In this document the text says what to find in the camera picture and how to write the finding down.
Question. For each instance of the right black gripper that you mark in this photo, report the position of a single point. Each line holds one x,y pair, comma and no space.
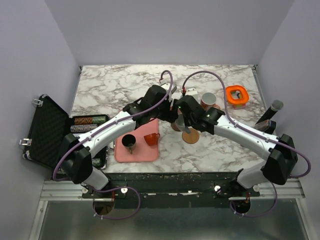
186,116

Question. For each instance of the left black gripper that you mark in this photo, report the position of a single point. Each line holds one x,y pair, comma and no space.
170,116

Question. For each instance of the small white cup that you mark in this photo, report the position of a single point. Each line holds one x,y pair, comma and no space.
180,124

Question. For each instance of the pink mug white inside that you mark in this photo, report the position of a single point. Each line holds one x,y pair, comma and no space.
209,100

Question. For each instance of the light wood coaster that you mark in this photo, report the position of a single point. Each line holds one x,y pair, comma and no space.
192,137

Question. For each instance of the orange red cup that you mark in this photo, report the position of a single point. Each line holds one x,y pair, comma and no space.
152,139

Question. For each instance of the black cup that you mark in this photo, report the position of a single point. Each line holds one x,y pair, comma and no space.
129,142

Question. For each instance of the dark wood coaster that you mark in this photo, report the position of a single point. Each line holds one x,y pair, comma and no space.
176,127

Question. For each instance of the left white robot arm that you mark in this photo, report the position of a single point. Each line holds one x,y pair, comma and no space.
76,152

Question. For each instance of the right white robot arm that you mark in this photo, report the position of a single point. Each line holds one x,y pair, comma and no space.
277,152

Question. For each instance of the black microphone stand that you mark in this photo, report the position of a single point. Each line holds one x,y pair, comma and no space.
267,126

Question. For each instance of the black grey microphone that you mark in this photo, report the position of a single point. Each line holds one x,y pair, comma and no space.
276,106

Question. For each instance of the black poker chip case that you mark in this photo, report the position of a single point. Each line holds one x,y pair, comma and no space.
49,126

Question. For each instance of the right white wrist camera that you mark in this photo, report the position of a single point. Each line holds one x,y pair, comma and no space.
191,91

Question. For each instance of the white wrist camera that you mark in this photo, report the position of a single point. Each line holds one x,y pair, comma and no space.
170,88
191,91

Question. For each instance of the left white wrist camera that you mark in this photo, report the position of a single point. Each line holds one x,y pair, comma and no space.
170,88

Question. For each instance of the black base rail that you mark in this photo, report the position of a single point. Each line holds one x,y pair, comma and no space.
174,190

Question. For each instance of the aluminium rail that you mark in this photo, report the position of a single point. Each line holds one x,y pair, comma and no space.
61,191

